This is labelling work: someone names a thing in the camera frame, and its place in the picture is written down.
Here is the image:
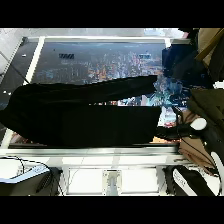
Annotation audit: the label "black pants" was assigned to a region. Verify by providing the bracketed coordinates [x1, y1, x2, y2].
[0, 75, 163, 148]

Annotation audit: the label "dark blue garment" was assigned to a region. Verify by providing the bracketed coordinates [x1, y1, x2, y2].
[161, 42, 205, 88]

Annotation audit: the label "brown garment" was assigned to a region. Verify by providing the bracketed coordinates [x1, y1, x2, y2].
[173, 109, 224, 176]

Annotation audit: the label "dark olive garment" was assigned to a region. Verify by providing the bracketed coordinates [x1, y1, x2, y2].
[185, 87, 224, 129]

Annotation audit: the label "black garment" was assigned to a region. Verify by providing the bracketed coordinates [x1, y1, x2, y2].
[209, 33, 224, 84]

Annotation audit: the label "tan garment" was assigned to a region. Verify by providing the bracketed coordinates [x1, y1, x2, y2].
[195, 28, 224, 68]

